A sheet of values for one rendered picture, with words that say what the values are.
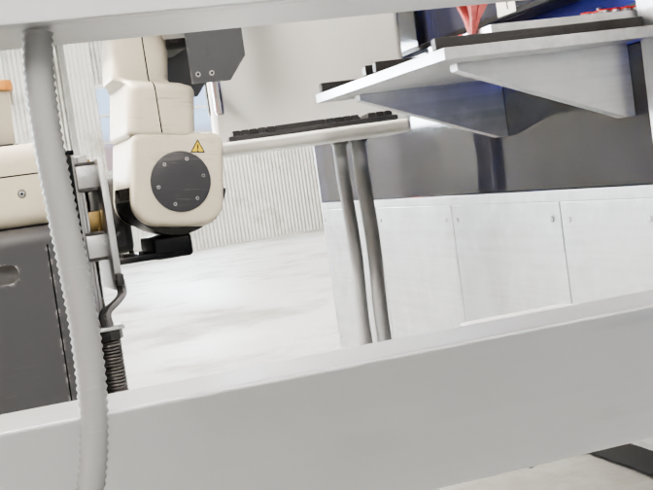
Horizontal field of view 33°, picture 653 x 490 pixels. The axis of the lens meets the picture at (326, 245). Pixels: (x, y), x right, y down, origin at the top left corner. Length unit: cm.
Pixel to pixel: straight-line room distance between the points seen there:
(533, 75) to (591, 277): 50
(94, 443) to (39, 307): 87
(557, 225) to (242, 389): 158
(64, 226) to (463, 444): 38
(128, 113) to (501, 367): 110
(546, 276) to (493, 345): 152
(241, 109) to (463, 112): 60
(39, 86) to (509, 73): 125
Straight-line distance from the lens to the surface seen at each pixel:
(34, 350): 173
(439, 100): 247
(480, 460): 97
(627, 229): 218
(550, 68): 203
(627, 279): 220
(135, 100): 191
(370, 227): 292
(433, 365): 94
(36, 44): 86
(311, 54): 282
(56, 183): 85
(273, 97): 280
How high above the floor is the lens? 71
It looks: 4 degrees down
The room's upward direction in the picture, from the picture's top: 8 degrees counter-clockwise
